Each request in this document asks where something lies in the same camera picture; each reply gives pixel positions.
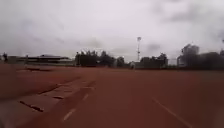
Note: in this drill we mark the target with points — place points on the pale concrete kerb strip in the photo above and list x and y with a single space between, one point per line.
50 97

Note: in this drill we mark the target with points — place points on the low building with dark roof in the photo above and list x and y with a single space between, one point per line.
46 59

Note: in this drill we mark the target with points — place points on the row of dark trees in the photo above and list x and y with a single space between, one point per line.
96 59

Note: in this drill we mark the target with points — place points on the tall floodlight mast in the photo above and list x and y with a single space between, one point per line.
138 48

